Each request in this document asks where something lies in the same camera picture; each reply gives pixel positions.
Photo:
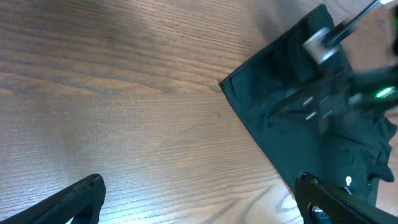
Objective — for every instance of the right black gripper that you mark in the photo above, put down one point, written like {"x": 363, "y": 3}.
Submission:
{"x": 341, "y": 95}

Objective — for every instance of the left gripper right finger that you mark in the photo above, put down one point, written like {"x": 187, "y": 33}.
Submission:
{"x": 321, "y": 202}

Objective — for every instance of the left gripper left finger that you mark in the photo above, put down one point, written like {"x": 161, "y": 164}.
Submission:
{"x": 80, "y": 202}

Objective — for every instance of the black polo shirt with logo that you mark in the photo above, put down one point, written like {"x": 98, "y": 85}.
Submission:
{"x": 352, "y": 156}

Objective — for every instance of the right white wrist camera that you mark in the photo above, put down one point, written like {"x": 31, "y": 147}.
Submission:
{"x": 317, "y": 49}

